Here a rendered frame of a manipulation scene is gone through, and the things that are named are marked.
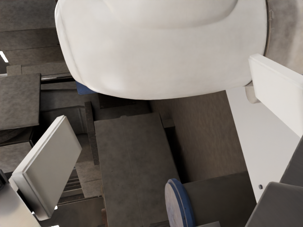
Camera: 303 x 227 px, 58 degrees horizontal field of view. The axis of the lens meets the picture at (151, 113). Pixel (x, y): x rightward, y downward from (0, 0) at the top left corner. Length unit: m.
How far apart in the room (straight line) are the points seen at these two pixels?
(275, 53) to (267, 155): 0.19
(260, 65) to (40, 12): 4.57
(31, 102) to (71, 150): 3.26
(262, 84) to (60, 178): 0.13
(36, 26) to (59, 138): 4.35
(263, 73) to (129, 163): 2.22
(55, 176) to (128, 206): 2.07
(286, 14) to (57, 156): 0.27
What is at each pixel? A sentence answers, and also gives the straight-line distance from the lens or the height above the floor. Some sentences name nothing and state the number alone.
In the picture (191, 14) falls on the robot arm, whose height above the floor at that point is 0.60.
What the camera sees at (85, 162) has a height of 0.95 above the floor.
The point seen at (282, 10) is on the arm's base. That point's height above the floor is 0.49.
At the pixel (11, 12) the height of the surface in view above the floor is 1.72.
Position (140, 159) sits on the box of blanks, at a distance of 2.38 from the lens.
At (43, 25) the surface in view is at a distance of 4.50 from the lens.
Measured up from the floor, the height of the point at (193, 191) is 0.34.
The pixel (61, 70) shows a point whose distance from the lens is 7.20.
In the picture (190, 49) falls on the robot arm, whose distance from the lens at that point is 0.29.
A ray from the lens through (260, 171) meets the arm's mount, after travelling 0.50.
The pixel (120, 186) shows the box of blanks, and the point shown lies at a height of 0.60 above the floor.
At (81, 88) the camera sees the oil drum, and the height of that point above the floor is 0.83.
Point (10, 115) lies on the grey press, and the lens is 3.39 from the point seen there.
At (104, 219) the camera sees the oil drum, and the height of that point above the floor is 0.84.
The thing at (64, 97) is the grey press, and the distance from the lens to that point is 3.79.
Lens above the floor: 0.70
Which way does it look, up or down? 11 degrees down
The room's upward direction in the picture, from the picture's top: 98 degrees counter-clockwise
